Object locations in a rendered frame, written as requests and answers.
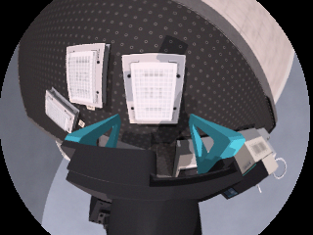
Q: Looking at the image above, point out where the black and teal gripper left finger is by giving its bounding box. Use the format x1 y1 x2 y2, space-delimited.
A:
65 115 121 148

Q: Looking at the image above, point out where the white multi-well plate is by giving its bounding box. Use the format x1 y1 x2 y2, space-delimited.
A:
131 63 177 121
67 51 97 103
46 97 70 131

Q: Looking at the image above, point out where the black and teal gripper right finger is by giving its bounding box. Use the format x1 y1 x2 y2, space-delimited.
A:
189 114 246 174

